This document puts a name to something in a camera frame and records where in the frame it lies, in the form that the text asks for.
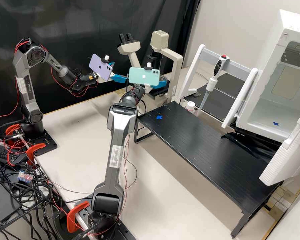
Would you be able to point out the small circuit board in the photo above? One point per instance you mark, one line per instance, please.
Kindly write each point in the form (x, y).
(25, 176)

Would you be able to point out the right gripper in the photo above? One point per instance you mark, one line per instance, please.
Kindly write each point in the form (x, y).
(147, 87)

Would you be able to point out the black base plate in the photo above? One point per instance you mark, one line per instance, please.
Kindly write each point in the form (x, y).
(125, 231)
(48, 145)

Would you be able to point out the black power adapter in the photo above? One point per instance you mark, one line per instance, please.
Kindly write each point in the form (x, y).
(7, 152)

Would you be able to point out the white-capped bottle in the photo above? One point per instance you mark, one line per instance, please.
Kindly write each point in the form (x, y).
(190, 105)

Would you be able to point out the petri dish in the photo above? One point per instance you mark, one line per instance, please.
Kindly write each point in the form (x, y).
(164, 79)

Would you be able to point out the long black platform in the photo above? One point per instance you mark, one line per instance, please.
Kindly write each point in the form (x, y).
(202, 150)

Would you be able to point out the white incubator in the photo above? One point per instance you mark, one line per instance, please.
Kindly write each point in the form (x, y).
(267, 62)

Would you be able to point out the flat black box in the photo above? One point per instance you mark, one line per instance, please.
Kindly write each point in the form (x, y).
(2, 202)

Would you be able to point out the white pipette stand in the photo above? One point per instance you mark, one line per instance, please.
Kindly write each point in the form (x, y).
(240, 102)

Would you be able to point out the right wrist camera phone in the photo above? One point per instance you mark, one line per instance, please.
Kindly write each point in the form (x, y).
(143, 76)

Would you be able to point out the pipette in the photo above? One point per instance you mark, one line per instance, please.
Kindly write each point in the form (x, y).
(218, 66)

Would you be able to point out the red clamp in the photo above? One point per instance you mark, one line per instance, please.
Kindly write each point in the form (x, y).
(73, 215)
(12, 130)
(35, 148)

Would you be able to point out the cream microscope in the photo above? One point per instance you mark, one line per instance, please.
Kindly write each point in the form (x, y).
(176, 65)

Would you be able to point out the wrist camera phone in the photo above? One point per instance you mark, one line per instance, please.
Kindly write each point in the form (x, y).
(143, 76)
(100, 66)

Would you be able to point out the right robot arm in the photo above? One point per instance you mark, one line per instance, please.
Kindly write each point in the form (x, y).
(120, 140)

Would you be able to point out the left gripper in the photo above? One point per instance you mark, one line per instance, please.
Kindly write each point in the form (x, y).
(111, 76)

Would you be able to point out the incubator door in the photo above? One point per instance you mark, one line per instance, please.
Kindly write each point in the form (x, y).
(285, 155)

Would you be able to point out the left wrist camera phone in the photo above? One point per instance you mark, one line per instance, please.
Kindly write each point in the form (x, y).
(100, 66)

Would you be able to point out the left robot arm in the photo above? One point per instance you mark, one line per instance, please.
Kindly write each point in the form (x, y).
(27, 75)

